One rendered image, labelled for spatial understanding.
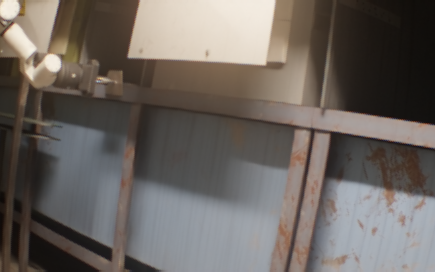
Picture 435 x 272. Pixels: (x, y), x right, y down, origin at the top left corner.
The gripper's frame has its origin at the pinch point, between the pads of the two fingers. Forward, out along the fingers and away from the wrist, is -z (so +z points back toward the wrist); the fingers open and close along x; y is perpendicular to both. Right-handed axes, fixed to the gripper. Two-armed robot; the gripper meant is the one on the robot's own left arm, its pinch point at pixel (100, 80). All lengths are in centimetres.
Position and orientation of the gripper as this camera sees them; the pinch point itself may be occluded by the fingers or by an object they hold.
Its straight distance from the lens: 257.8
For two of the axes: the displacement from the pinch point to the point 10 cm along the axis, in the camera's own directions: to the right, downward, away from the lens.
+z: -7.5, -1.0, -6.6
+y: -6.5, -1.2, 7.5
